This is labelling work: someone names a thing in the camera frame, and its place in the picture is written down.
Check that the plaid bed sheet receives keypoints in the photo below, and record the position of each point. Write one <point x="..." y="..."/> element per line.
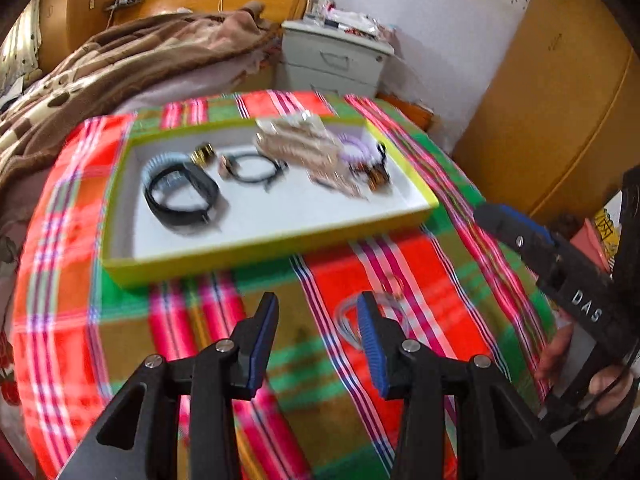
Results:
<point x="175" y="320"/>

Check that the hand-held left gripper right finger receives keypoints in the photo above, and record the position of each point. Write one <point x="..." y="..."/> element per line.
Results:
<point x="370" y="345"/>

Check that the person's right hand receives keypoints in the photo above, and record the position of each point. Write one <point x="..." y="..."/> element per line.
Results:
<point x="552" y="355"/>

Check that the orange storage box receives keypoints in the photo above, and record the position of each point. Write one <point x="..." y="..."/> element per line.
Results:
<point x="410" y="110"/>

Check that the black rhinestone hair clip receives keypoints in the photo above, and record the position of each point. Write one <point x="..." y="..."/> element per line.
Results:
<point x="377" y="175"/>

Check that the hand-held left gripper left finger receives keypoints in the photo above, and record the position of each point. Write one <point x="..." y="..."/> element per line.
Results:
<point x="262" y="340"/>

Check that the wooden wardrobe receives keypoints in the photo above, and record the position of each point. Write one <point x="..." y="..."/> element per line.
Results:
<point x="75" y="10"/>

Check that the clear plastic hair clip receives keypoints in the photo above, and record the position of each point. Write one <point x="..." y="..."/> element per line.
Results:
<point x="345" y="310"/>

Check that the white nightstand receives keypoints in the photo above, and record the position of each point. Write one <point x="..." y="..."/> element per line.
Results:
<point x="325" y="60"/>

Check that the dotted curtain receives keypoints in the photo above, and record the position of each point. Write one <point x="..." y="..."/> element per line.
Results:
<point x="25" y="45"/>

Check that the pink transparent hair claw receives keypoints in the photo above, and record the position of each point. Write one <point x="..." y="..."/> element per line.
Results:
<point x="300" y="152"/>

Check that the gold hair clip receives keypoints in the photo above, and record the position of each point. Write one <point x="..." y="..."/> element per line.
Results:
<point x="202" y="154"/>

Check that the colourful printed box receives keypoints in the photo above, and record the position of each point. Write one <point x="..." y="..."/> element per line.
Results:
<point x="607" y="225"/>

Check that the brown fleece blanket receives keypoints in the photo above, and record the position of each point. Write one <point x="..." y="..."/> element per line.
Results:
<point x="125" y="60"/>

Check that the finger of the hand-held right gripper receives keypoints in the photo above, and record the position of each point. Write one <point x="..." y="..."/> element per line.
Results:
<point x="520" y="227"/>

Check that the pile of small packets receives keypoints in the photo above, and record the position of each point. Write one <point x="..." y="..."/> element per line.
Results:
<point x="350" y="20"/>

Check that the black wristband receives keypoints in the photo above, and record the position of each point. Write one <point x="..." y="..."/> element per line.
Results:
<point x="200" y="176"/>

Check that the wooden door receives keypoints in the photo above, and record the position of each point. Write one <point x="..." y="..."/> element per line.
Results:
<point x="560" y="85"/>

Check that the yellow-green cardboard box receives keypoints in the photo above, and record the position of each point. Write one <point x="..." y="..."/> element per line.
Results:
<point x="300" y="210"/>

